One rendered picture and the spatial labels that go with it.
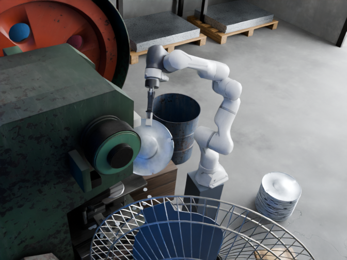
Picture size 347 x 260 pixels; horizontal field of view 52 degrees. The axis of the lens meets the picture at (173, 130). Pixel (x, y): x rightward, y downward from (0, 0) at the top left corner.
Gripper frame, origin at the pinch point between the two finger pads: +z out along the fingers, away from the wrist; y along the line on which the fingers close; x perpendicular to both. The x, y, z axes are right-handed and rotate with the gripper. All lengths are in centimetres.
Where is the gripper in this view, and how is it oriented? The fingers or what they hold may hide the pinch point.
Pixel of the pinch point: (148, 118)
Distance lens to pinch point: 180.8
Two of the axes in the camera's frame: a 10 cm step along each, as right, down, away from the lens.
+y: 0.2, -0.9, -10.0
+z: -0.8, 9.9, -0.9
